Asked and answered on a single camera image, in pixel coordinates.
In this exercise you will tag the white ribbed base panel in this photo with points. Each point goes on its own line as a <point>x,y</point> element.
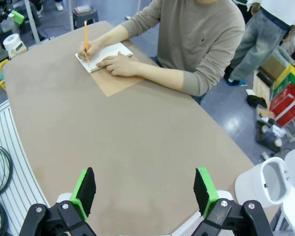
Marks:
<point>14,172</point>

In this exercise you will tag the grey stool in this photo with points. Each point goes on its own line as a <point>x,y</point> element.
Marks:
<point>84,16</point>

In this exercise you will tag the person's right hand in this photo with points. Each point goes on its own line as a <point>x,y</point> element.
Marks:
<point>88,49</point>

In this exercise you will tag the cardboard box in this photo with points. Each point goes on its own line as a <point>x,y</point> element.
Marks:
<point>263,81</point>

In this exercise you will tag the person's left forearm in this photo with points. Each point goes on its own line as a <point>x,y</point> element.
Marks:
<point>172,78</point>

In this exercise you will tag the white trash bin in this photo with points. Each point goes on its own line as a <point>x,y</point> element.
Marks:
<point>260,182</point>

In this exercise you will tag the green shopping bag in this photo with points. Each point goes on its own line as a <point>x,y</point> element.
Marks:
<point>287,86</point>

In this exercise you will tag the spiral notebook brown cover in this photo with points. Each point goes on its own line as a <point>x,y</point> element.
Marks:
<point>118,84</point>

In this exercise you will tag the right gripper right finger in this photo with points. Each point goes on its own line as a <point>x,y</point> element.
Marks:
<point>206,194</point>

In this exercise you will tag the yellow shopping bag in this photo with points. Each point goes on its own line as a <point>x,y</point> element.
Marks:
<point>288,72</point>

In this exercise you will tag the toilet paper roll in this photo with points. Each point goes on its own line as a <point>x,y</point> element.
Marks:
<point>11,41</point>

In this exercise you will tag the red and green box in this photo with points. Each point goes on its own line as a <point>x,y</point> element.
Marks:
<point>285,105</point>

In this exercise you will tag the yellow plastic crate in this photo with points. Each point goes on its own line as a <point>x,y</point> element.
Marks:
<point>0,73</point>

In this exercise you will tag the standing person in jeans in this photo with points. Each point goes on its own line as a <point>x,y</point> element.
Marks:
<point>258,41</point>

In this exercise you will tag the person's right forearm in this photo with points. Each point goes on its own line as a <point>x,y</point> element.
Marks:
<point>113,34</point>

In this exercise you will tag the yellow pencil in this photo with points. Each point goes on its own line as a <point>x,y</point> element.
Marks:
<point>86,32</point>

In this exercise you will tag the person in beige sweater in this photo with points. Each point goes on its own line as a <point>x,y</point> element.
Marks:
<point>194,37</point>

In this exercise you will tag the person's left hand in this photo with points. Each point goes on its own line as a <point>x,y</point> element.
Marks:
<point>121,65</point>

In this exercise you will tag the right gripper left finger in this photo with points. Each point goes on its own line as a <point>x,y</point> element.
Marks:
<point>84,194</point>

